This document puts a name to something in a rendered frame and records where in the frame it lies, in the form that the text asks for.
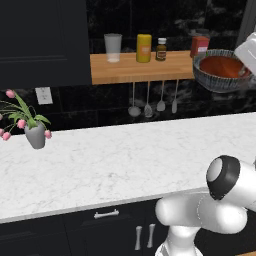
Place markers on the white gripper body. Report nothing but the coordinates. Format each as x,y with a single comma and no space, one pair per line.
249,51

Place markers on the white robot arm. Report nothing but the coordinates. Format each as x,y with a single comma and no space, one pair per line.
203,213

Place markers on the grey striped bowl red inside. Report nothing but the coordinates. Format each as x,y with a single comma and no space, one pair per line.
221,66

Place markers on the grey open cabinet panel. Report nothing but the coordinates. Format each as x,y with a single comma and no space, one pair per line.
247,18

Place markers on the dark base cabinet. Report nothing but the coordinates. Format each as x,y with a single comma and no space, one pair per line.
31,238

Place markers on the red box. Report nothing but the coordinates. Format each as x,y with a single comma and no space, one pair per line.
199,45

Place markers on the small brown bottle white cap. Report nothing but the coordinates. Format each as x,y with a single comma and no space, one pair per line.
161,51

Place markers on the hanging metal flat spatula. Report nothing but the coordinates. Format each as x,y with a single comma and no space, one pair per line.
174,106

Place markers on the yellow bottle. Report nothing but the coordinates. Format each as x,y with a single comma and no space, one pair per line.
144,48

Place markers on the hanging metal slotted spatula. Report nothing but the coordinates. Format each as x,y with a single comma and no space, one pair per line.
148,110

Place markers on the hanging metal ladle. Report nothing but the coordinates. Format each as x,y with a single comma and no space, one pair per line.
134,110

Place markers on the clear glass cup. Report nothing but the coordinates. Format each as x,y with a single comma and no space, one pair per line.
113,48

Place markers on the dark cupboard door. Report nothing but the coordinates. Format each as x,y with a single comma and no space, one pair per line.
106,241
160,238

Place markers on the grey vase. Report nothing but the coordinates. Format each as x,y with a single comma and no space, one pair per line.
35,136

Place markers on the pink tulip plant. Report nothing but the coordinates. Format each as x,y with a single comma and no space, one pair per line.
25,115

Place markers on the dark drawer front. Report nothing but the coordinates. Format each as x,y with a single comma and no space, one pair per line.
80,218

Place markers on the wooden wall shelf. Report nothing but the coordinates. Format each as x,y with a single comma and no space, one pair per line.
140,70

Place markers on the dark wall cabinet door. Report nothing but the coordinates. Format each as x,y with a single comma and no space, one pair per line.
43,43

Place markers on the white wall socket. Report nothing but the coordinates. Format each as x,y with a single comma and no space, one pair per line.
43,95

